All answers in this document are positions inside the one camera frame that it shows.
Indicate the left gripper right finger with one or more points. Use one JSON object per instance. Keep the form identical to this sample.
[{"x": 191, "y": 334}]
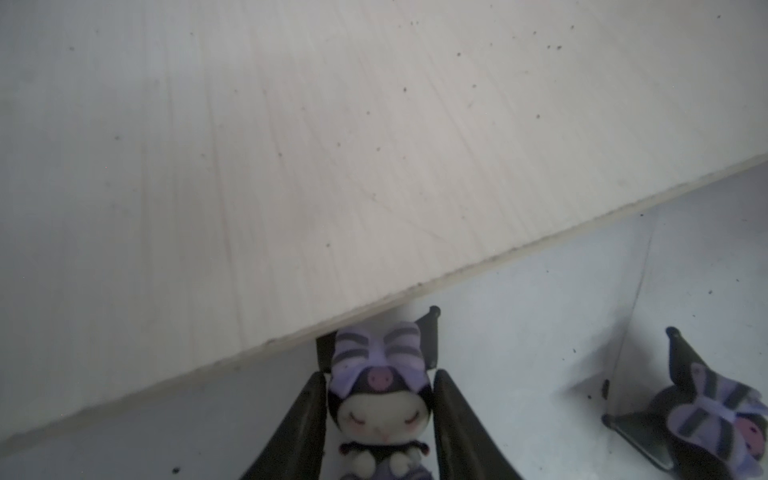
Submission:
[{"x": 465, "y": 450}]

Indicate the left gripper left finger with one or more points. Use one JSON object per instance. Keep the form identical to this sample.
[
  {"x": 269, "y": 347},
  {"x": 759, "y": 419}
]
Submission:
[{"x": 295, "y": 451}]

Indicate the Kuromi figure black purple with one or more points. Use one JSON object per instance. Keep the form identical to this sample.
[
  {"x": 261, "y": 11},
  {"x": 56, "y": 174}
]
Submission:
[{"x": 380, "y": 395}]

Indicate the white two-tier shelf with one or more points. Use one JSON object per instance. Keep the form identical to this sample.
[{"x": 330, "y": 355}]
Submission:
[{"x": 188, "y": 184}]

